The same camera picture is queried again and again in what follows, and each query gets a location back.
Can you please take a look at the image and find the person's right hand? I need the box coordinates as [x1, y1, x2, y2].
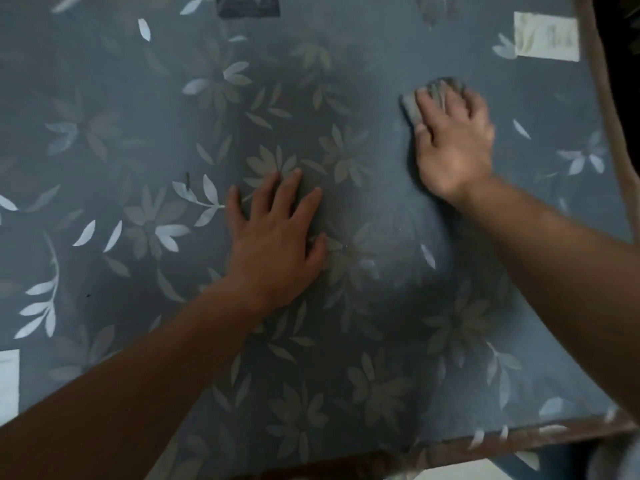
[414, 81, 497, 204]

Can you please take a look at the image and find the blue floral tablecloth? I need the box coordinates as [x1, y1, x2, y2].
[0, 0, 635, 480]

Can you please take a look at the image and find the person's right forearm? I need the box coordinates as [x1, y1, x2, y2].
[445, 176, 640, 428]

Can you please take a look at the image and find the person's left forearm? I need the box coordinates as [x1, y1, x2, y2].
[0, 284, 271, 480]

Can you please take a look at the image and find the person's left hand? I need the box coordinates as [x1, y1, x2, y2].
[225, 168, 329, 318]

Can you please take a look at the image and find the grey wiping cloth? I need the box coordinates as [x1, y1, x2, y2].
[400, 77, 468, 131]

